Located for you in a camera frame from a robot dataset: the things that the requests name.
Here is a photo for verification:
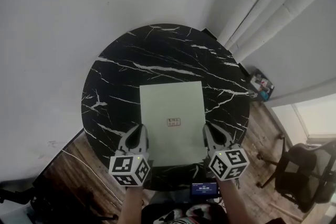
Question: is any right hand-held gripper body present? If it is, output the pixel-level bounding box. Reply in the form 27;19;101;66
208;142;250;181

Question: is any small black screen device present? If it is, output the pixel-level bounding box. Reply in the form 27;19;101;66
190;182;221;199

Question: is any black mesh office chair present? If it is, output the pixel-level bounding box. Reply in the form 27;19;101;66
256;135;336;214

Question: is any person's left forearm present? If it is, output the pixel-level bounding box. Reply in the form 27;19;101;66
121;185;144;224

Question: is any pale green item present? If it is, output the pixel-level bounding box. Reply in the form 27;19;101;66
139;80;207;168

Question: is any white floor cable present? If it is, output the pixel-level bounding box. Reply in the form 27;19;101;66
61;148;124;204

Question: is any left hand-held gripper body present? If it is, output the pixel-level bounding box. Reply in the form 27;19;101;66
108;144;151;188

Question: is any person's right forearm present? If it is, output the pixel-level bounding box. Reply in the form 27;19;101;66
216;177;241;224

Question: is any black marble round table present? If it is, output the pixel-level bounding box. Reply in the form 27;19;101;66
80;24;250;191

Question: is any person's printed black shirt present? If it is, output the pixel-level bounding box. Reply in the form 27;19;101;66
141;201;227;224

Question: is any blue bin of small items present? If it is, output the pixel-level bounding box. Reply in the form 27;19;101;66
248;68;275;102

